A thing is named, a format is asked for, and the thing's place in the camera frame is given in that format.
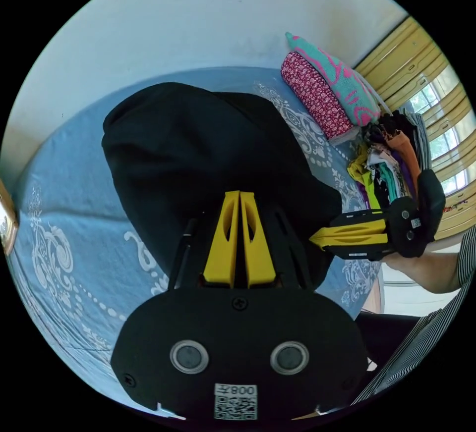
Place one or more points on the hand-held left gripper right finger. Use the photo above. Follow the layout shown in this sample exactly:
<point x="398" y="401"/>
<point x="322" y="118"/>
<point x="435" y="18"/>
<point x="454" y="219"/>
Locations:
<point x="260" y="257"/>

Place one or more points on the window with yellow frame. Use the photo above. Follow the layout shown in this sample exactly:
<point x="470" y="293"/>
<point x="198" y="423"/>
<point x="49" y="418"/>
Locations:
<point x="439" y="105"/>

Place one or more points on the black long-sleeve jacket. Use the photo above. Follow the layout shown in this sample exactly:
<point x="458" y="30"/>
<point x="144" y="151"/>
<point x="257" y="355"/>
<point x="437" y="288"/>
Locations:
<point x="193" y="149"/>

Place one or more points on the red patterned pillow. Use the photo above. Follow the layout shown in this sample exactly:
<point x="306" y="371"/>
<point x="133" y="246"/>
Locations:
<point x="320" y="101"/>

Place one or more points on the bed with blue printed sheet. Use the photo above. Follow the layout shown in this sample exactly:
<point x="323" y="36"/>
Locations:
<point x="74" y="186"/>

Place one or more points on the person's right forearm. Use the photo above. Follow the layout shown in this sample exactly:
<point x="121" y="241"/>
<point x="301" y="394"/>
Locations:
<point x="439" y="268"/>

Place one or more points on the person's right hand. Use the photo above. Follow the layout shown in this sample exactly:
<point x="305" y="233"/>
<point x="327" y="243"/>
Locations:
<point x="398" y="264"/>

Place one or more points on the teal and pink pillow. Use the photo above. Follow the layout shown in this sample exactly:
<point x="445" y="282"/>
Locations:
<point x="346" y="79"/>

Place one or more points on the pile of clothes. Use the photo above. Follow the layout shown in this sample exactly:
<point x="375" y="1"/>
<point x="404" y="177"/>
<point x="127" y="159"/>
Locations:
<point x="390" y="164"/>

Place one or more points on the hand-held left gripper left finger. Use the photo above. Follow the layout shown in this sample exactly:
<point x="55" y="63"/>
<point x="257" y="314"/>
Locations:
<point x="219" y="253"/>

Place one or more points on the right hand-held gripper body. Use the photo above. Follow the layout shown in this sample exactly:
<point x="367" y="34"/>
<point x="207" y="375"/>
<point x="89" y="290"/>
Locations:
<point x="399" y="224"/>

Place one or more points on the person's body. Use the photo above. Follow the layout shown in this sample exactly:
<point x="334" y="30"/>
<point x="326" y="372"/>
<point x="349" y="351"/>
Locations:
<point x="405" y="357"/>

